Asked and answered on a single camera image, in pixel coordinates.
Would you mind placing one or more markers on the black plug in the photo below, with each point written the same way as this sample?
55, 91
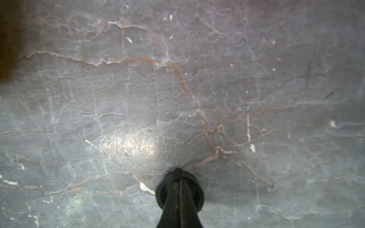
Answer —
196, 190

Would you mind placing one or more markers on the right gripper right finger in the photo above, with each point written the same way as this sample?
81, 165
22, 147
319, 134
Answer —
188, 214

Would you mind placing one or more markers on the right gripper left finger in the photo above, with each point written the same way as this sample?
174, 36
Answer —
170, 217

